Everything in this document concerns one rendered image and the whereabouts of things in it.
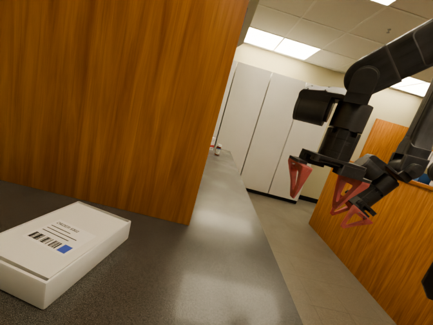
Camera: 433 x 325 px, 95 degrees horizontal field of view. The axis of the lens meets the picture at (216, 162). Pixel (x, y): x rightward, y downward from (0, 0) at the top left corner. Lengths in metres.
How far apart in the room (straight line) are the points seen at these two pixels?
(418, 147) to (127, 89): 0.77
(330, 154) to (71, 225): 0.47
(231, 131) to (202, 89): 3.22
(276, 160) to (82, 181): 3.56
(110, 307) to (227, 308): 0.16
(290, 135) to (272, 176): 0.82
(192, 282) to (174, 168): 0.23
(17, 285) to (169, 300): 0.18
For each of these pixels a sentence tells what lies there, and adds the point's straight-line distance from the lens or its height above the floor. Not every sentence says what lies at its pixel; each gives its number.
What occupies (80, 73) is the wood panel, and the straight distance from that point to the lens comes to 0.53.
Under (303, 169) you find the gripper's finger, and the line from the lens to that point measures 0.39.
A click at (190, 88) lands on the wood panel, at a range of 0.45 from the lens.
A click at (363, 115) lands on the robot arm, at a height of 1.28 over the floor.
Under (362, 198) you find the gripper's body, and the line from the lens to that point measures 0.77.
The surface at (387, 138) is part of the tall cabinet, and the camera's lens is 5.37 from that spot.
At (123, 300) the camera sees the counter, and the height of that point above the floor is 0.94.
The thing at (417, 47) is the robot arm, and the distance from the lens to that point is 0.41.
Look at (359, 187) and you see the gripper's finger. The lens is 0.46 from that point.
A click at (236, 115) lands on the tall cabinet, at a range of 3.65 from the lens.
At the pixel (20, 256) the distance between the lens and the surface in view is 0.37.
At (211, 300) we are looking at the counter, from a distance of 0.37.
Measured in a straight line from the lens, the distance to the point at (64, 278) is 0.35.
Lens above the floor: 1.21
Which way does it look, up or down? 12 degrees down
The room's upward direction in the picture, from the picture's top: 16 degrees clockwise
